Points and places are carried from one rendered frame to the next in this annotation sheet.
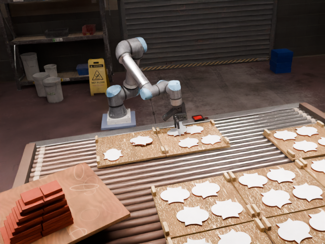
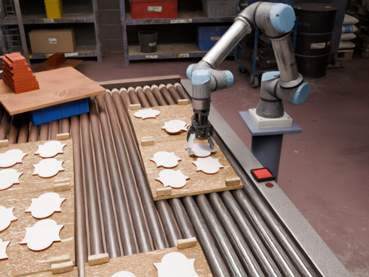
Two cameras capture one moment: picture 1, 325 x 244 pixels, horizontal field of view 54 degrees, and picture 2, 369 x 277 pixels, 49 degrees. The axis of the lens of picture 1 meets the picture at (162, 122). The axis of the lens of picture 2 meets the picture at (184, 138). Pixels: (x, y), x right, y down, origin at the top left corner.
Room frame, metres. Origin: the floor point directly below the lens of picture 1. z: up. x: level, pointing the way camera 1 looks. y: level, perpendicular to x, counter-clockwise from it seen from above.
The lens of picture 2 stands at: (1.77, -1.62, 1.81)
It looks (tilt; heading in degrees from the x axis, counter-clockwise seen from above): 28 degrees down; 87
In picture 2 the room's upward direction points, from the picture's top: straight up
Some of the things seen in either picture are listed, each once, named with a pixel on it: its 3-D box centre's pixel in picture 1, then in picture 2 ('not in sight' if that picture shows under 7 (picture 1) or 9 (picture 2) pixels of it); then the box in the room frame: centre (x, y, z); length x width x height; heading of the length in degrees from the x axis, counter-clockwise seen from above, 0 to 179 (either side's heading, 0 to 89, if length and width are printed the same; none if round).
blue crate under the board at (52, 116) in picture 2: not in sight; (51, 101); (1.16, 0.45, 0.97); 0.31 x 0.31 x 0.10; 33
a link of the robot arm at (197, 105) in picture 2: (176, 100); (201, 103); (1.93, -0.10, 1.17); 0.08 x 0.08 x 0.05
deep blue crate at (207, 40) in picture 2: not in sight; (213, 35); (2.57, 4.56, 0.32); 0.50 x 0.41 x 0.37; 1
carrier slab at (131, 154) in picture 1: (128, 147); (167, 122); (1.78, 0.23, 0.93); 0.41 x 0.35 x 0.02; 101
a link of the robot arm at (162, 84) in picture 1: (163, 87); (216, 79); (1.99, -0.02, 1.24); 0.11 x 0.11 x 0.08; 35
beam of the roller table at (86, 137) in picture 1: (175, 126); (244, 161); (2.12, -0.10, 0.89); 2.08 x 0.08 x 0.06; 101
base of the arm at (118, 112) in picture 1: (116, 109); (270, 104); (2.35, 0.35, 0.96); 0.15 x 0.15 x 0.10
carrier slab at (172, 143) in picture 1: (191, 138); (186, 164); (1.86, -0.18, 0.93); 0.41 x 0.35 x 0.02; 100
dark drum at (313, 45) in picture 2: not in sight; (309, 40); (3.77, 3.72, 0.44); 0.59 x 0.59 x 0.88
